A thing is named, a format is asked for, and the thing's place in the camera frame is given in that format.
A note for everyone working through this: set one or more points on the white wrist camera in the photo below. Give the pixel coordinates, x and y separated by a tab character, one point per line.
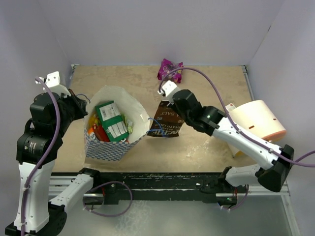
168	90
55	83

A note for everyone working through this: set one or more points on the orange snack packet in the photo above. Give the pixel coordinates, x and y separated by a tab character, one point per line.
93	124

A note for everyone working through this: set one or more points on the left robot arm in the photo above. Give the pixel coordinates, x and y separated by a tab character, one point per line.
37	149

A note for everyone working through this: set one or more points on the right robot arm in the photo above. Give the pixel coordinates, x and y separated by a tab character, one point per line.
273	162

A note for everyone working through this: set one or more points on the red snack packet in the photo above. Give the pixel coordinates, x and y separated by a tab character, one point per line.
101	134

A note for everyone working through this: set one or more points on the white green snack packet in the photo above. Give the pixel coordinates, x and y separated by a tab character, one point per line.
128	123

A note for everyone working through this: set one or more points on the small green white box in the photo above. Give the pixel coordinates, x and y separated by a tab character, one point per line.
230	107

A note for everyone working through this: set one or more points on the cream cylindrical appliance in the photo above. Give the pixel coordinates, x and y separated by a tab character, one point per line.
257	118

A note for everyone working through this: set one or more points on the blue checkered paper bag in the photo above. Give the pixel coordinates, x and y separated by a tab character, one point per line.
127	105

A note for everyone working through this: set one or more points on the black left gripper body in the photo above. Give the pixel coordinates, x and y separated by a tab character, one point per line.
74	110

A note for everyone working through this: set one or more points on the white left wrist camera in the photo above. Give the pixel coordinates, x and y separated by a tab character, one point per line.
55	83

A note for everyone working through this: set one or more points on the green snack box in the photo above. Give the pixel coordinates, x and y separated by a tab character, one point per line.
112	121

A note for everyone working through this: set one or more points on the purple candy snack bag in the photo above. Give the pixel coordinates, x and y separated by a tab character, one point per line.
167	66

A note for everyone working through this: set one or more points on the brown sea salt chips bag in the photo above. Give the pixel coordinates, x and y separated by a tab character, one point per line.
166	122

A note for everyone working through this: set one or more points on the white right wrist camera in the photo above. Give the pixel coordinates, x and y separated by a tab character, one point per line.
168	90

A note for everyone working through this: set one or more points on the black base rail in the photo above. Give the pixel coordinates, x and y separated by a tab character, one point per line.
204	187

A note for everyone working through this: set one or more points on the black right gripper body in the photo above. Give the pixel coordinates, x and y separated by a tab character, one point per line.
188	119

